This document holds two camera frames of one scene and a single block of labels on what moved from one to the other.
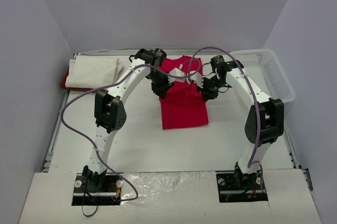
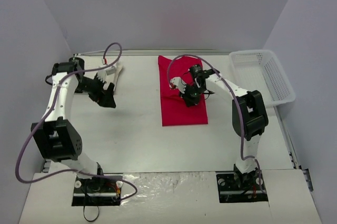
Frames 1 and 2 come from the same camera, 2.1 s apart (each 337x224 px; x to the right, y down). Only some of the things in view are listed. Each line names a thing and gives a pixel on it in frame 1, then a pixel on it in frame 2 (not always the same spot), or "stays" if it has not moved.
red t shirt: (182, 106) stays
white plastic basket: (263, 67) stays
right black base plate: (239, 187) stays
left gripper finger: (160, 88) to (107, 98)
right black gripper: (208, 92) to (189, 95)
